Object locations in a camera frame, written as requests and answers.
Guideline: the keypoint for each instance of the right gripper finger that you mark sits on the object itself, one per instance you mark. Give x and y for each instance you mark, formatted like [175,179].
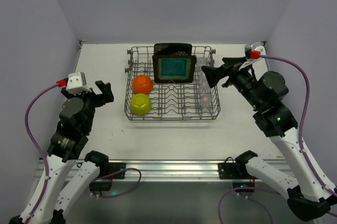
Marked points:
[233,62]
[215,74]

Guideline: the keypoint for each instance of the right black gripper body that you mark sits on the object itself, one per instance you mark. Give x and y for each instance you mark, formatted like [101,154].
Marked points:
[231,69]

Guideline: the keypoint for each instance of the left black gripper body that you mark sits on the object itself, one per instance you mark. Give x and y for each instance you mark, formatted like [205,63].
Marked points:
[93,97]

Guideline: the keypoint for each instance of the orange bowl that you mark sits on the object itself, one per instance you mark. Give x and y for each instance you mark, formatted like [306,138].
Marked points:
[142,84]

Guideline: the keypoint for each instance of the teal glazed square plate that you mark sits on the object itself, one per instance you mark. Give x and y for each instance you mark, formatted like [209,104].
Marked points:
[177,69]

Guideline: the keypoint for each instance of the black floral square plate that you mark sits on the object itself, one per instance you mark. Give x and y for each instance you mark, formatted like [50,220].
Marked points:
[172,49]

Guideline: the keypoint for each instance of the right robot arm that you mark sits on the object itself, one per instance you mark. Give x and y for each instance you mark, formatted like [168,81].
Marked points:
[309,193]

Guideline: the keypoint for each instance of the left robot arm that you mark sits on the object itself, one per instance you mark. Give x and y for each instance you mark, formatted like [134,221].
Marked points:
[53,196]

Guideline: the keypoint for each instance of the clear glass cup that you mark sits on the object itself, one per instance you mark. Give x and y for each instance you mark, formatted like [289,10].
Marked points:
[204,88]
[201,76]
[205,102]
[201,61]

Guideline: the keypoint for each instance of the clear glass cup far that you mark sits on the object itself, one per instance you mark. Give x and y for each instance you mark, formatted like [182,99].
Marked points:
[201,61]

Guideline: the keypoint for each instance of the clear glass cup near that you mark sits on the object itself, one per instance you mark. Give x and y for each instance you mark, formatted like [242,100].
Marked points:
[205,102]

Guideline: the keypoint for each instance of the yellow-green bowl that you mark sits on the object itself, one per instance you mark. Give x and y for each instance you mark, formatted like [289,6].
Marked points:
[140,104]

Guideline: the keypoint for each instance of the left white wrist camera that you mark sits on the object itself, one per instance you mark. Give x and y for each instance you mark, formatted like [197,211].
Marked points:
[76,83]

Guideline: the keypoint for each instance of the grey wire dish rack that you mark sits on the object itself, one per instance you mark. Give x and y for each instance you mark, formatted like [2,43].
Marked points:
[170,102]

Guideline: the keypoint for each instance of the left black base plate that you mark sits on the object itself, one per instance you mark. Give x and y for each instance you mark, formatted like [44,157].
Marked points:
[114,167]

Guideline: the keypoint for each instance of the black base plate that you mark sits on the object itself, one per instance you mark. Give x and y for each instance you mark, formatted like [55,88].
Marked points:
[114,167]
[227,169]

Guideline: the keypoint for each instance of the aluminium mounting rail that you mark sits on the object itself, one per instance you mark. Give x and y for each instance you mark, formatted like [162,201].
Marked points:
[171,170]

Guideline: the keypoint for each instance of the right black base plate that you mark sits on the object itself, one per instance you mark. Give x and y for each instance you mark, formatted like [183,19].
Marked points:
[227,169]

